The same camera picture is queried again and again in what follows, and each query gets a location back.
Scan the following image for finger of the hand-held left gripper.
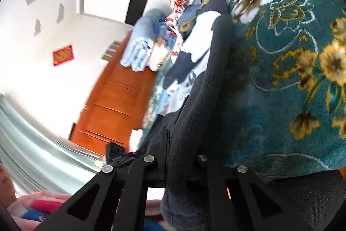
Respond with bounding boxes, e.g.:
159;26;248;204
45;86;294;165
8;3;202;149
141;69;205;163
123;148;146;166

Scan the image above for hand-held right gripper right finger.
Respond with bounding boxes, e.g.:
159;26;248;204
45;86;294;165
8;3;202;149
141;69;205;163
186;154;315;231

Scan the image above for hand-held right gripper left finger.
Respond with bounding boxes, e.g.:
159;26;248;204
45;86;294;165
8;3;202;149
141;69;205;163
35;129;171;231

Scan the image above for dark grey fleece garment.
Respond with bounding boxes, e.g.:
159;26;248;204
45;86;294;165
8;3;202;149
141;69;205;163
161;13;346;231

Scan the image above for wooden headboard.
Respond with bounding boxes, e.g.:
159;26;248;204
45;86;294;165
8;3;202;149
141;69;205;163
67;31;163;158

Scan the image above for grey curtain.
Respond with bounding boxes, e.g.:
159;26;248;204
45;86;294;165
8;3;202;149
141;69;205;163
0;93;109;194

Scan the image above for folded cartoon print quilt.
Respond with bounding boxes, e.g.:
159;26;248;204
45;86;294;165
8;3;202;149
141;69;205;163
147;31;179;72

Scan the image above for navy and white patterned garment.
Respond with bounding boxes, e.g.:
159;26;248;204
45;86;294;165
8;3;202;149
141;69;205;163
163;0;230;112

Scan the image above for grey-blue garment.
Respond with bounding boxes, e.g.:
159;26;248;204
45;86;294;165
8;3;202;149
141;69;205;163
178;0;206;31

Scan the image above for red wall decoration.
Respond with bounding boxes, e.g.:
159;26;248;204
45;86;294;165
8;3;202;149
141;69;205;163
52;44;75;67

